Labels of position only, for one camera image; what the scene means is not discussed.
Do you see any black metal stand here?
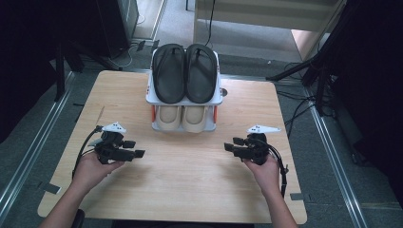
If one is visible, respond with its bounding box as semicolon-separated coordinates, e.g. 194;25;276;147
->
55;41;123;103

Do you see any person's right hand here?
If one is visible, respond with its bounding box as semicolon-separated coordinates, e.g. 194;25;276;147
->
242;156;281;196

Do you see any metal floor rail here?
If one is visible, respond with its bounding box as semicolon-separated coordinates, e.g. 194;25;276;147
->
303;88;369;228
0;70;77;219

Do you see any left hand-held gripper cable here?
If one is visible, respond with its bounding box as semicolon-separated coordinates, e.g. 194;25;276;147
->
71;124;104;179

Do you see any black tripod stand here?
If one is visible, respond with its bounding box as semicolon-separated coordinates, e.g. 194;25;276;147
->
265;0;359;118

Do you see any dark computer tower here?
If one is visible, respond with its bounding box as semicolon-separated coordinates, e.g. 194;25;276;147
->
94;0;141;60

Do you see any black curtain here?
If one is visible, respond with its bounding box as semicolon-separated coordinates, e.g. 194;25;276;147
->
0;0;99;143
329;0;403;198

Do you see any white floor cable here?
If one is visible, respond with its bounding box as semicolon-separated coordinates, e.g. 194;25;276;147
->
119;43;141;69

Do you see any white two-tier shoe rack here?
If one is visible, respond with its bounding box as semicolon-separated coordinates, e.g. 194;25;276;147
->
145;47;224;133

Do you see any cream clog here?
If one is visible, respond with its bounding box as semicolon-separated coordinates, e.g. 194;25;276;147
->
182;104;210;134
156;104;183;131

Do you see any black flip-flop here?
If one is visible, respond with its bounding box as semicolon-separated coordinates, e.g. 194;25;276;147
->
152;43;187;105
184;43;219;105

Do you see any black hanging cable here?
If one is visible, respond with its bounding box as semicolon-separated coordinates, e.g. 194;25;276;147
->
196;0;217;47

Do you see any person's left hand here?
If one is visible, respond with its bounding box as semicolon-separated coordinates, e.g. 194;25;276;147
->
72;151;125;194

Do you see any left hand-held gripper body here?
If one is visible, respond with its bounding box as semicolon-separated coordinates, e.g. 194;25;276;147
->
88;122;134;165

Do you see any black floor cable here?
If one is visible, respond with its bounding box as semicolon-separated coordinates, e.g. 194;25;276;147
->
282;61;306;73
277;89;319;140

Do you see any right hand-held gripper cable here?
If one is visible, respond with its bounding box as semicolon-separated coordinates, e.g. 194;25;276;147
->
262;139;290;199

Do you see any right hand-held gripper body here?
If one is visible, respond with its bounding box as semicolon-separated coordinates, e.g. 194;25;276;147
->
241;123;282;166

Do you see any hand-held gripper cable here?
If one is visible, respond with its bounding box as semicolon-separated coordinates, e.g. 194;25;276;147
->
71;124;104;179
262;139;290;199

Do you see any beige wooden cabinet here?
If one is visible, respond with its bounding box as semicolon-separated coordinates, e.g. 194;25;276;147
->
192;0;346;61

